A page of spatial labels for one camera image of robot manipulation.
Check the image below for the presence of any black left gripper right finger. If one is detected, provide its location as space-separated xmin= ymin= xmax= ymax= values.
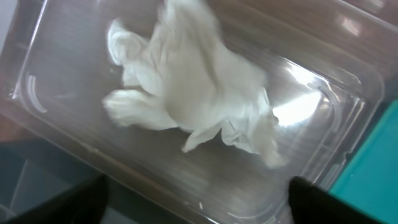
xmin=288 ymin=176 xmax=384 ymax=224

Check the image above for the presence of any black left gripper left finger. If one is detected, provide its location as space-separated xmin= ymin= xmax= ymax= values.
xmin=6 ymin=175 xmax=109 ymax=224

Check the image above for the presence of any white napkin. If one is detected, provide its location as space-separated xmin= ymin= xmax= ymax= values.
xmin=102 ymin=1 xmax=287 ymax=169

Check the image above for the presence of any clear plastic waste bin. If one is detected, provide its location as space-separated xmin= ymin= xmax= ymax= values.
xmin=1 ymin=0 xmax=384 ymax=223

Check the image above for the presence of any black plastic tray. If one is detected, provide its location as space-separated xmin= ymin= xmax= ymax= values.
xmin=1 ymin=139 xmax=140 ymax=223

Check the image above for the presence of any teal serving tray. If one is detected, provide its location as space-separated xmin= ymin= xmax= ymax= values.
xmin=330 ymin=100 xmax=397 ymax=223

